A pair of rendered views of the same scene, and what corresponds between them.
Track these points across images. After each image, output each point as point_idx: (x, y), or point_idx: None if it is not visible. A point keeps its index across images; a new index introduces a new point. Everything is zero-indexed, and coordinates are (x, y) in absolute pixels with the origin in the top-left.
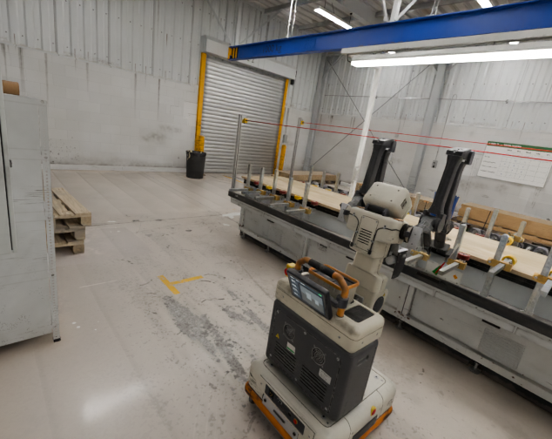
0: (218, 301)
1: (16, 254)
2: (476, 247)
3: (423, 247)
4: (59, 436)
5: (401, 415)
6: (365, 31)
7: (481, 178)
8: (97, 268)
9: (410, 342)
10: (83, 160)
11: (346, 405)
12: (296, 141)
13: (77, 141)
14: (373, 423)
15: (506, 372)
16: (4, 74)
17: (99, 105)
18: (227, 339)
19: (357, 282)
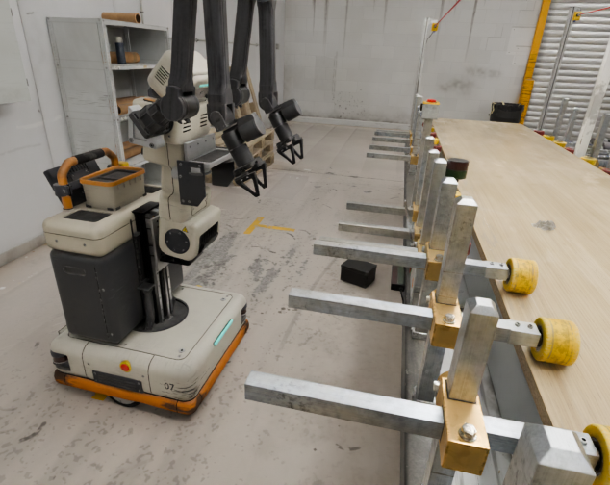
0: (265, 252)
1: (99, 146)
2: (584, 256)
3: (154, 144)
4: (51, 268)
5: (216, 438)
6: None
7: None
8: (229, 198)
9: None
10: (368, 115)
11: (77, 321)
12: (558, 55)
13: (365, 93)
14: (138, 390)
15: None
16: (312, 28)
17: (393, 49)
18: (213, 278)
19: (107, 182)
